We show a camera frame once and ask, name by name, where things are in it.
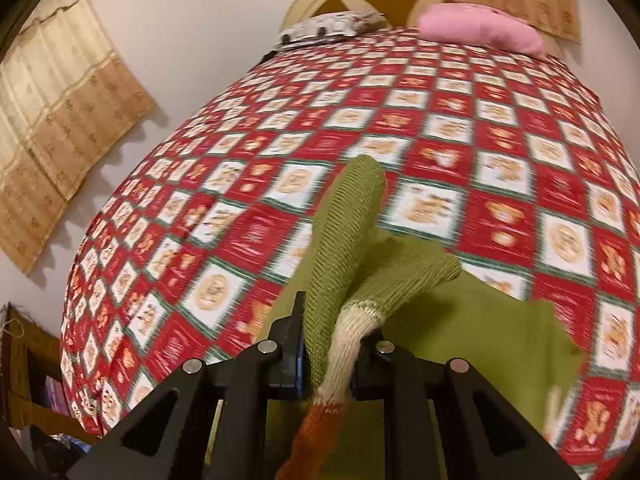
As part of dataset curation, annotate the white patterned pillow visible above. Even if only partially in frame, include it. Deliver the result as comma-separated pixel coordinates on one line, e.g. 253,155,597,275
277,10,391,48

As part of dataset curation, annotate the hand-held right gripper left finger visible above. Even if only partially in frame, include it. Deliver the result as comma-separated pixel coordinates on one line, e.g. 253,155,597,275
65,290,308,480

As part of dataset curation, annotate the wooden shelf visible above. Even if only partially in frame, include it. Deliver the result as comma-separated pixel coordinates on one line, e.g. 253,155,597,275
0,302,101,446

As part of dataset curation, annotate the red printed bedspread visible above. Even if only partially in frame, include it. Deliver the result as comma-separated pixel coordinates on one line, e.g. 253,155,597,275
60,25,640,480

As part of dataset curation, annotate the pink pillow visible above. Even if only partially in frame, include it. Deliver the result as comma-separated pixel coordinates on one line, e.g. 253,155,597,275
417,2,548,58

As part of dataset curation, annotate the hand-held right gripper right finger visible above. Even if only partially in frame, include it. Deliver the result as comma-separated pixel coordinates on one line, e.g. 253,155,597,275
352,332,583,480

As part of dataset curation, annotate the dark cloth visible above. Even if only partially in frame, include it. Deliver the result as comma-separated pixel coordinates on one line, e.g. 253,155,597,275
27,425,96,468

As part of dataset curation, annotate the striped knit sweater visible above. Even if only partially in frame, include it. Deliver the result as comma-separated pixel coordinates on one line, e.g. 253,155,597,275
265,155,588,480

